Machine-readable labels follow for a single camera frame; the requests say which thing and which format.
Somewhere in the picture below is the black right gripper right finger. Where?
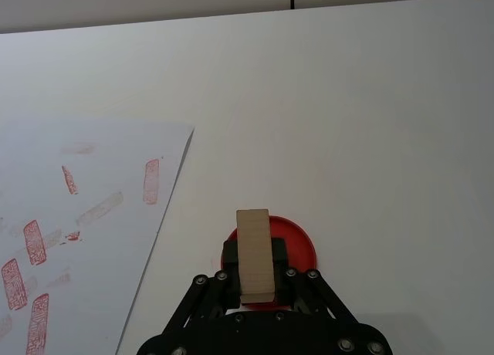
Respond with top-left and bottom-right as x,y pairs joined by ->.
269,237 -> 363,326

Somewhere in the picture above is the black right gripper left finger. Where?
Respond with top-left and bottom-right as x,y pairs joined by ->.
153,238 -> 242,345

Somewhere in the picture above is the tan wooden stamp block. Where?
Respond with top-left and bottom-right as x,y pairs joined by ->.
235,208 -> 276,306

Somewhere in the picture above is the round red ink pad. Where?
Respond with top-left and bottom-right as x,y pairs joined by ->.
220,215 -> 319,314

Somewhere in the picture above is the white paper with red stamps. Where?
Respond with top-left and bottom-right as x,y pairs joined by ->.
0,117 -> 195,355

